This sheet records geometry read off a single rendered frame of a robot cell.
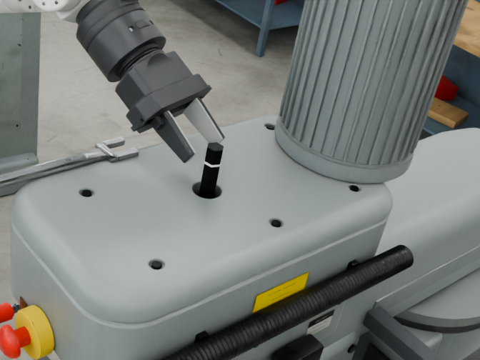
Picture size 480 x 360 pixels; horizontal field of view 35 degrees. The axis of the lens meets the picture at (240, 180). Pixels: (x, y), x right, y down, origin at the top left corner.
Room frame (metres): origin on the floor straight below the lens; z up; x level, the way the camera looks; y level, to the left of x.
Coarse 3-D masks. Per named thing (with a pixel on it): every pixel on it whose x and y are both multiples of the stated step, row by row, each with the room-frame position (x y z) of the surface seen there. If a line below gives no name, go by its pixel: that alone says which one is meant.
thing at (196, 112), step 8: (192, 104) 0.82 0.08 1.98; (200, 104) 0.81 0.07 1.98; (184, 112) 0.82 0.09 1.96; (192, 112) 0.82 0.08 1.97; (200, 112) 0.81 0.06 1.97; (208, 112) 0.81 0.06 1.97; (192, 120) 0.82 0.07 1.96; (200, 120) 0.81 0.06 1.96; (208, 120) 0.81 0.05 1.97; (200, 128) 0.81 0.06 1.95; (208, 128) 0.80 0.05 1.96; (216, 128) 0.80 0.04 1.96; (208, 136) 0.80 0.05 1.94; (216, 136) 0.80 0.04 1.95; (224, 136) 0.80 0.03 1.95
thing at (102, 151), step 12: (96, 144) 0.81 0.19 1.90; (108, 144) 0.81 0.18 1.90; (120, 144) 0.83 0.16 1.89; (72, 156) 0.77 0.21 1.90; (84, 156) 0.77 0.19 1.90; (96, 156) 0.78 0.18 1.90; (108, 156) 0.79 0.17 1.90; (120, 156) 0.79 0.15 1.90; (132, 156) 0.80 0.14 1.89; (24, 168) 0.72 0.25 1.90; (36, 168) 0.73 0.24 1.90; (48, 168) 0.73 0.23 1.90; (60, 168) 0.74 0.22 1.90; (72, 168) 0.75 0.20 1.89; (0, 180) 0.69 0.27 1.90; (12, 180) 0.70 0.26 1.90; (24, 180) 0.71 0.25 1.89
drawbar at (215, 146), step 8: (208, 144) 0.77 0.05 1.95; (216, 144) 0.77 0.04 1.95; (208, 152) 0.76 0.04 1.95; (216, 152) 0.76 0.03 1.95; (208, 160) 0.76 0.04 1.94; (216, 160) 0.76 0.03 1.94; (208, 168) 0.76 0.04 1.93; (216, 168) 0.76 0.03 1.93; (208, 176) 0.76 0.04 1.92; (216, 176) 0.76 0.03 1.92; (208, 184) 0.76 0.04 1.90; (200, 192) 0.76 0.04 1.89; (208, 192) 0.76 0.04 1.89
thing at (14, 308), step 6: (0, 306) 0.68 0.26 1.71; (6, 306) 0.68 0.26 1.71; (12, 306) 0.69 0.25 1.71; (18, 306) 0.69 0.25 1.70; (0, 312) 0.67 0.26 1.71; (6, 312) 0.67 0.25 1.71; (12, 312) 0.68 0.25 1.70; (0, 318) 0.66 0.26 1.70; (6, 318) 0.67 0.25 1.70; (12, 318) 0.67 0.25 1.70
